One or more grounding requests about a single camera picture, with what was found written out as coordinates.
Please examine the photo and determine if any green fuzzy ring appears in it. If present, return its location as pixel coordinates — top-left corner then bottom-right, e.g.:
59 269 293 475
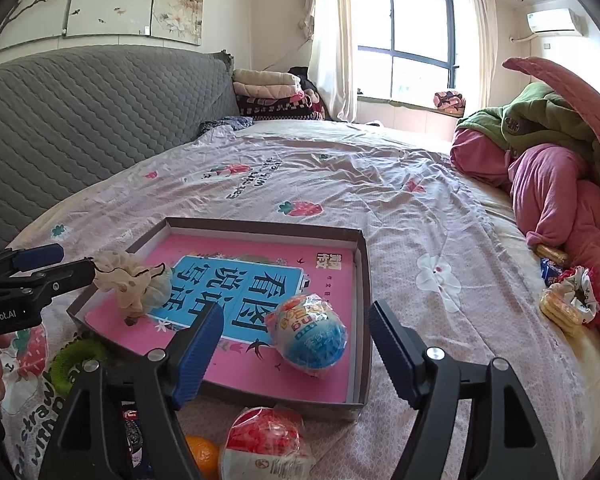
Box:
48 337 112 397

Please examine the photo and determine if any small orange tangerine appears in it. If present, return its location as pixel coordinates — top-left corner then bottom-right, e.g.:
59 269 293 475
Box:
185 436 220 480

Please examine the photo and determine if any cream dotted scrunchie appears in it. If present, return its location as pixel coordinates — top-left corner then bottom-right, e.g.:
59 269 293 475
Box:
92 250 173 326

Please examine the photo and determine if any white red toy egg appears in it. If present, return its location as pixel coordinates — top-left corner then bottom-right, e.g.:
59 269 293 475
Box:
219 406 315 480

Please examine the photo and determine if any blue red toy egg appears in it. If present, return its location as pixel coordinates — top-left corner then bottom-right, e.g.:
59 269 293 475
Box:
265 294 348 377

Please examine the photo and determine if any blue oreo cookie packet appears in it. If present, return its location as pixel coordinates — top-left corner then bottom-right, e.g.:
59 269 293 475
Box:
123 410 144 468

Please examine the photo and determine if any pink blue picture book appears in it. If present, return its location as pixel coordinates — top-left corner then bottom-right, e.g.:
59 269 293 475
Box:
76 228 358 404

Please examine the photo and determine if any dark shallow cardboard box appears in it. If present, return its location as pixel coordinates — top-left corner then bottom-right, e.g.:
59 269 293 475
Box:
68 218 370 422

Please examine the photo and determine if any grey quilted headboard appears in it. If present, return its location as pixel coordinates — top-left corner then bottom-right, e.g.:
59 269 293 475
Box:
0 44 238 250

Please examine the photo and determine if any biscuit packet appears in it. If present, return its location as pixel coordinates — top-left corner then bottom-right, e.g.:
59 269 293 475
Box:
539 266 600 336

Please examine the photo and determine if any blue snack wrapper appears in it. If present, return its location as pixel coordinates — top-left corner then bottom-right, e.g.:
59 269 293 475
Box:
540 258 565 287

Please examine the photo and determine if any pink strawberry bedsheet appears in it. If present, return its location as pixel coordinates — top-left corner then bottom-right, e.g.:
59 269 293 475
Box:
14 123 596 479

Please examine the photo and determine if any pink quilt heap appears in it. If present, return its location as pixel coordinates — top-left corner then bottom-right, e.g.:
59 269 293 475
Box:
450 127 600 356

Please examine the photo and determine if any dark patterned cloth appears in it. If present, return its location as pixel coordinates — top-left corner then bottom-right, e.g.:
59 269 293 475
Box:
198 116 254 136

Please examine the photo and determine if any stack of folded blankets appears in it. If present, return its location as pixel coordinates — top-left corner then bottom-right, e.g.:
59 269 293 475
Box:
233 67 330 120

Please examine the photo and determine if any green blanket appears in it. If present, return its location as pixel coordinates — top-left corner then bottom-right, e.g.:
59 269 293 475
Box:
457 82 600 181

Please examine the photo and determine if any pink quilted pillow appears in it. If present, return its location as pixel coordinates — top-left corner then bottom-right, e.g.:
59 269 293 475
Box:
502 56 600 142

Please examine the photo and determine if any patterned bag on sill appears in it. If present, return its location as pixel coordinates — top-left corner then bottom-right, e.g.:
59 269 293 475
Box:
434 90 466 116

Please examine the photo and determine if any left cream curtain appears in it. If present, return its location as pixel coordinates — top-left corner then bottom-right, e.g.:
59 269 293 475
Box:
309 0 358 122

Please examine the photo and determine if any cream curtain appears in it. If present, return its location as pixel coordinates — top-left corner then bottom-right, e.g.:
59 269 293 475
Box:
309 0 358 122
466 0 498 114

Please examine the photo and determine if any white air conditioner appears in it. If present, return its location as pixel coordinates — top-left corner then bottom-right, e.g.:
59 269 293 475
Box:
527 8 586 36

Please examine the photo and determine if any right cream curtain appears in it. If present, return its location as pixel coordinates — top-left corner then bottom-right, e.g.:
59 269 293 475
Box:
466 0 498 114

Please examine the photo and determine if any floral wall painting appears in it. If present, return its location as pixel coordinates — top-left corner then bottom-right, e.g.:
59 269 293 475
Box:
0 0 204 51

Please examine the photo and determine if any window with dark frame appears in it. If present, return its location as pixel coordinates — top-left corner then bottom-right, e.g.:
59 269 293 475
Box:
355 0 457 107

